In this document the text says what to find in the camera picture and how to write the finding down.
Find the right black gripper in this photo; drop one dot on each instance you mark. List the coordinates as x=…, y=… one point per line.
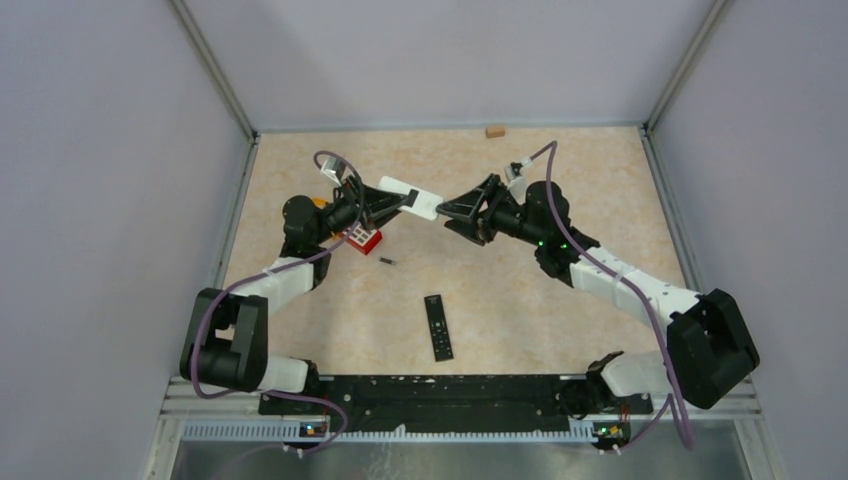
x=468, y=206

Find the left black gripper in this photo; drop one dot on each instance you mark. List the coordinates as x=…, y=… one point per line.
x=383, y=205

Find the white red remote control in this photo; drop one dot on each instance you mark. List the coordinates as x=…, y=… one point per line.
x=419, y=202

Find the black remote control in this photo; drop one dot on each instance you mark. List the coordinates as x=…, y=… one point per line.
x=439, y=333

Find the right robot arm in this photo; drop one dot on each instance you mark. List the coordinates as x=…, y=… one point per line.
x=704, y=348

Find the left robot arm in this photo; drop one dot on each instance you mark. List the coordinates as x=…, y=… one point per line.
x=227, y=342

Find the red yellow toy phone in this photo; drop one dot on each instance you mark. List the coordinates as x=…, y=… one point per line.
x=361, y=240

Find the small wooden block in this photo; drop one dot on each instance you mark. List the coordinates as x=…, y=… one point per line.
x=495, y=131

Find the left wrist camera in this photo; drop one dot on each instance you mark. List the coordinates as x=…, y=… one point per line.
x=334, y=169

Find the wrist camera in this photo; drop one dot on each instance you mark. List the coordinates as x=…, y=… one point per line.
x=334, y=169
x=514, y=174

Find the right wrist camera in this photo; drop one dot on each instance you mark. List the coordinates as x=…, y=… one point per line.
x=514, y=174

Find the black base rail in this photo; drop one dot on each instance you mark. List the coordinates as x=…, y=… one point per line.
x=458, y=403

